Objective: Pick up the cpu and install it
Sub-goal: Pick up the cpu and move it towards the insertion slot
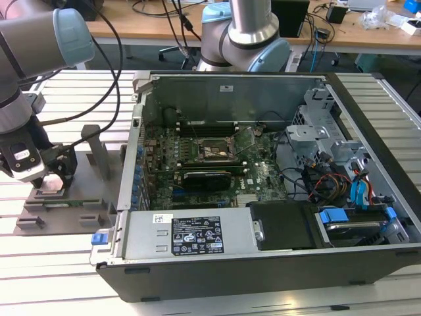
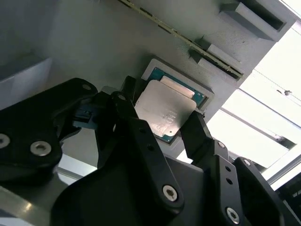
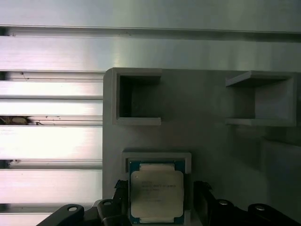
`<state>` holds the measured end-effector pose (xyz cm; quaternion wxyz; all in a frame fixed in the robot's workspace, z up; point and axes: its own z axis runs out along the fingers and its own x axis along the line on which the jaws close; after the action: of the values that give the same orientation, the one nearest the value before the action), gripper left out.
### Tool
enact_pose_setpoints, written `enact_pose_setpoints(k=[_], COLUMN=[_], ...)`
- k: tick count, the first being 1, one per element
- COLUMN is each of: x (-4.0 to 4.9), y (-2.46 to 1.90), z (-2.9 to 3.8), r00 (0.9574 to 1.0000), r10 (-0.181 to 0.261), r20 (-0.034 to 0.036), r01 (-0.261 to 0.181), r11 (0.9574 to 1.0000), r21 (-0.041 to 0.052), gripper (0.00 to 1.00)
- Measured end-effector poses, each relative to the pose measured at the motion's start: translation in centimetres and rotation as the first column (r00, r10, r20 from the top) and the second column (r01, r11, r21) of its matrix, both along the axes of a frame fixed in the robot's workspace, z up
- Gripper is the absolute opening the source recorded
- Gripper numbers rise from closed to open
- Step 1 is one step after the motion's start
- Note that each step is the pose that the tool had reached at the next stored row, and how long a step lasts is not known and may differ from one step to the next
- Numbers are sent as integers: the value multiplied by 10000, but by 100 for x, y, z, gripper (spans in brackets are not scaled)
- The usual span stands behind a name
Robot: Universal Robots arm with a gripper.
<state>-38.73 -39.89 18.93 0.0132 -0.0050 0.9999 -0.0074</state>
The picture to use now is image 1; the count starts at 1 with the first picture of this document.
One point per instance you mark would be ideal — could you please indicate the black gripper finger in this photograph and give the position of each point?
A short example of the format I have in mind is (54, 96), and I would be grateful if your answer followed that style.
(37, 183)
(65, 164)

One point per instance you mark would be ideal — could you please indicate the silver topped CPU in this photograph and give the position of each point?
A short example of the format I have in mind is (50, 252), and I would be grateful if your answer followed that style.
(52, 184)

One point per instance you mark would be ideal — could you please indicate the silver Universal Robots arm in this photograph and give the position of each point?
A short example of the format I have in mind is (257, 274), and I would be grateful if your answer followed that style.
(33, 42)

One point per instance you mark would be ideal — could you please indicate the CPU socket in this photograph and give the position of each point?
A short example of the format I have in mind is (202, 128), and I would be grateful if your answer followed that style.
(215, 144)

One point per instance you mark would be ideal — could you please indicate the green RAM stick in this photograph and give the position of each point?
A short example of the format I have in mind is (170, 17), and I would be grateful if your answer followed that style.
(62, 205)

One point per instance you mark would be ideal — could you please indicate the grey brown parts rack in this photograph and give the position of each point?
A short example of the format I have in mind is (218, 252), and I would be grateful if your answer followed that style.
(89, 194)

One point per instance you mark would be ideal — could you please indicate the blue case latch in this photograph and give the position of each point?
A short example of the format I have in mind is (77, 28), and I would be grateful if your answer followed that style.
(99, 238)

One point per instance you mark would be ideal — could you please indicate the grey power supply unit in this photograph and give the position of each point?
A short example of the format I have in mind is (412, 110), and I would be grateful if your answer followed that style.
(144, 233)

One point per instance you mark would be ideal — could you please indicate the blue expansion slot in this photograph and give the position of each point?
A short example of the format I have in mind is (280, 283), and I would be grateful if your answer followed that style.
(178, 191)

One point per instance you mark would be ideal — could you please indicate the black computer box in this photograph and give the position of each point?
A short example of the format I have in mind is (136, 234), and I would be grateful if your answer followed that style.
(70, 3)

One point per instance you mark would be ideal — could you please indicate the black graphics card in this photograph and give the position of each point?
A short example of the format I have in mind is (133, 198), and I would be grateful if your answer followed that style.
(205, 179)

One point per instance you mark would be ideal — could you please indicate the black power supply label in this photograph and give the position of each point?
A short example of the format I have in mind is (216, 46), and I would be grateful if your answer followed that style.
(197, 235)

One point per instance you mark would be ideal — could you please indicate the black RAM slot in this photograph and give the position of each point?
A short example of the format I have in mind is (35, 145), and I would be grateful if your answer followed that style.
(217, 131)
(217, 128)
(217, 134)
(217, 124)

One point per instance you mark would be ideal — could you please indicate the office chair base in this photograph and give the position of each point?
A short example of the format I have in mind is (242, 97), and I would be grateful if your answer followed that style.
(171, 51)

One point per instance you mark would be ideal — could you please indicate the white case sticker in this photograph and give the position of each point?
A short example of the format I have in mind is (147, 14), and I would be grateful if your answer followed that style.
(226, 87)

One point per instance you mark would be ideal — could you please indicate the silver finned heatsink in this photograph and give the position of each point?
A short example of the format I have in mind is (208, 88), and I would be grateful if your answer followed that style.
(247, 200)

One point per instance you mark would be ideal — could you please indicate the round coin battery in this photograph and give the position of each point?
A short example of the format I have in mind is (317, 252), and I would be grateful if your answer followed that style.
(259, 133)

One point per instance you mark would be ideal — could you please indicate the green motherboard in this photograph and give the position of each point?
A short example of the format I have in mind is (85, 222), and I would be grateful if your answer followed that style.
(263, 164)

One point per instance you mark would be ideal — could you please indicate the open black PC case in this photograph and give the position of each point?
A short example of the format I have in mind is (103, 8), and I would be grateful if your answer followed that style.
(230, 279)

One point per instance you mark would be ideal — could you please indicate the black plastic shroud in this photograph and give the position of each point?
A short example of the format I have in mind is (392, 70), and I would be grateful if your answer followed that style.
(283, 227)

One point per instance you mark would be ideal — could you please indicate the grey metal drive cage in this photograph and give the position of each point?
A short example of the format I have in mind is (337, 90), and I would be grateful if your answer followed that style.
(307, 133)

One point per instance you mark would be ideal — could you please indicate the white power strip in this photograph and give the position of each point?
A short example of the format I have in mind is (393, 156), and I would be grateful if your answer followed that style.
(292, 61)

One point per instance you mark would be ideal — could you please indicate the black upright box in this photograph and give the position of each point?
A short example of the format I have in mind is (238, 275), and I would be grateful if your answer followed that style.
(291, 16)

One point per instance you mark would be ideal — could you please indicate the hard disk in blue carrier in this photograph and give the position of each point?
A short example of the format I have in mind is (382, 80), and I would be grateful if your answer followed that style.
(353, 232)

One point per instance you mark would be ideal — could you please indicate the small black power adapter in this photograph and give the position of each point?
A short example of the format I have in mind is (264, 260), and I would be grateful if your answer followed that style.
(336, 14)

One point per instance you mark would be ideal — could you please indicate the teal plastic bin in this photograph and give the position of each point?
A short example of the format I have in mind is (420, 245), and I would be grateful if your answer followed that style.
(366, 62)

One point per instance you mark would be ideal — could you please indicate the long wooden desk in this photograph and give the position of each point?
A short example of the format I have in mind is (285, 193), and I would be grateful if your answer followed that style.
(361, 41)

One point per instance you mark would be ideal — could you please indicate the grey flat device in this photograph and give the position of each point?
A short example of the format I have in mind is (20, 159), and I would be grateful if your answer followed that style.
(365, 4)

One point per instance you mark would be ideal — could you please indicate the clear plastic bag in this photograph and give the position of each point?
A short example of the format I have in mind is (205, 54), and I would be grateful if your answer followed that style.
(375, 18)

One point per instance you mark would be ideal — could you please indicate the white cardboard box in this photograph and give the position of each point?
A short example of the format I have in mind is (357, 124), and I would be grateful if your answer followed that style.
(408, 26)

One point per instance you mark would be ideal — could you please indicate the small blue box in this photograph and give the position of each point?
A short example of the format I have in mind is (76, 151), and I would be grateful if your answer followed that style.
(412, 6)

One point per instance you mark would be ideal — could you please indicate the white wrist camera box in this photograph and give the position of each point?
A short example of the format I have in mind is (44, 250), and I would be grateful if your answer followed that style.
(26, 171)

